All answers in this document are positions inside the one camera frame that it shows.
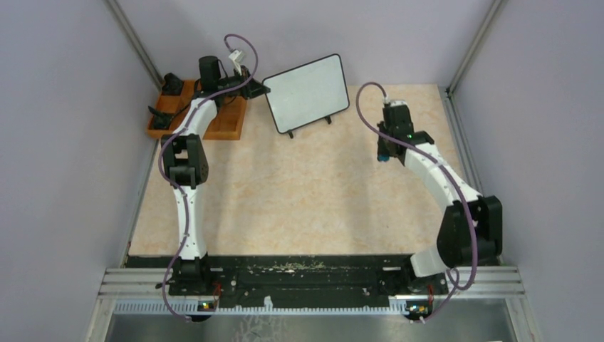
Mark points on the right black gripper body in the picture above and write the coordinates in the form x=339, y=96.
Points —
x=382, y=147

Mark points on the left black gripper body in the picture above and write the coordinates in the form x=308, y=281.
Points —
x=241, y=75

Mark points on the blue whiteboard eraser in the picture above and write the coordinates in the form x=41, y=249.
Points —
x=385, y=157

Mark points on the white whiteboard with black frame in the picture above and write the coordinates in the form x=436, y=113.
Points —
x=307, y=93

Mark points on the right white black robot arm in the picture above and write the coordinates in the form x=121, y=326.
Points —
x=470, y=232

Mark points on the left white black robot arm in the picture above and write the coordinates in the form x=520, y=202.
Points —
x=183, y=162

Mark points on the rolled dark tie back left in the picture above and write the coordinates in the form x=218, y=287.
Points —
x=172, y=85

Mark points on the rolled dark tie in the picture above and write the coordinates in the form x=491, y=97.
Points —
x=160, y=120
x=172, y=85

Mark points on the orange wooden compartment tray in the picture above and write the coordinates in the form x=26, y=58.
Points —
x=226, y=126

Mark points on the rolled dark tie front left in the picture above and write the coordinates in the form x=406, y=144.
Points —
x=160, y=120

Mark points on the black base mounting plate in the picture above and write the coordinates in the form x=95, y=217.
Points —
x=292, y=298

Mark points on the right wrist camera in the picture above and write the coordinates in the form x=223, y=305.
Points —
x=396, y=113

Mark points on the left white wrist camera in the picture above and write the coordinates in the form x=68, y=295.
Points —
x=237, y=56

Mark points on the aluminium frame rail front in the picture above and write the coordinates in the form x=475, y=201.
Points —
x=489, y=282

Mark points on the white slotted cable duct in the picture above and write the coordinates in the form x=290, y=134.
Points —
x=202, y=308

